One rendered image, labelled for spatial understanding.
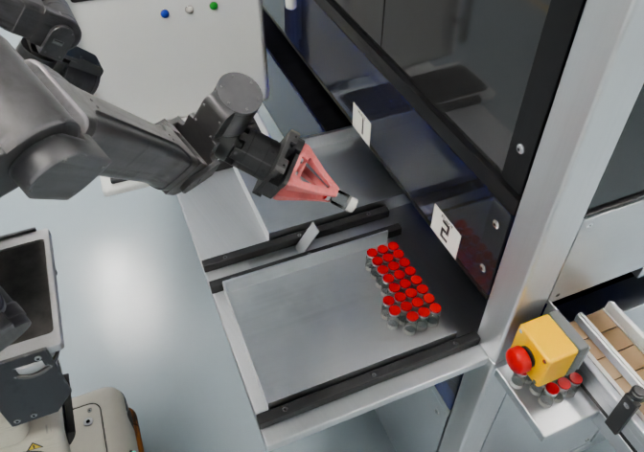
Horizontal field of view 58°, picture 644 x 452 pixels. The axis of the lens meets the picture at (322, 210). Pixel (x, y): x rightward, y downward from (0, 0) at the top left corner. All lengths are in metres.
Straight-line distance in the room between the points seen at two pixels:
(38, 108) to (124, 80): 1.25
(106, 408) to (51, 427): 0.61
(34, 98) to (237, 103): 0.36
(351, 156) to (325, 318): 0.47
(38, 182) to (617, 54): 0.54
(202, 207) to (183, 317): 0.97
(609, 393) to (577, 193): 0.37
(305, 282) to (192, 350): 1.06
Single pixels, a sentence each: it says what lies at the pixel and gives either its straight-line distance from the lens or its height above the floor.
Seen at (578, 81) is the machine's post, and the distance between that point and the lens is 0.71.
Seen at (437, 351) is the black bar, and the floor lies 0.90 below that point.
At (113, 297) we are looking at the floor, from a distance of 2.34.
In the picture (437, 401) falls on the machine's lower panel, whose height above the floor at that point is 0.57.
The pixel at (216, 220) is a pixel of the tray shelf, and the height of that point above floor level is 0.88.
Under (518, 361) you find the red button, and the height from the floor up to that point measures 1.01.
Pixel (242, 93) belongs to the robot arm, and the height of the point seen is 1.37.
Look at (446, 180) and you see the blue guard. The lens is 0.99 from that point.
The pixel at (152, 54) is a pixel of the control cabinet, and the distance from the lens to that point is 1.58.
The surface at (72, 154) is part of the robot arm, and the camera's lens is 0.36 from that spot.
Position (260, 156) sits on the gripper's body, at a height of 1.28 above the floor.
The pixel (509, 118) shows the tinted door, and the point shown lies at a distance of 0.83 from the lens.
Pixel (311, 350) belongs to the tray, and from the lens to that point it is 1.03.
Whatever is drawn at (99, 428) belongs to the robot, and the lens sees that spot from 1.73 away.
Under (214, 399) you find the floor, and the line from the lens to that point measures 2.01.
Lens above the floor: 1.76
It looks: 44 degrees down
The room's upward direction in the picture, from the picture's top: straight up
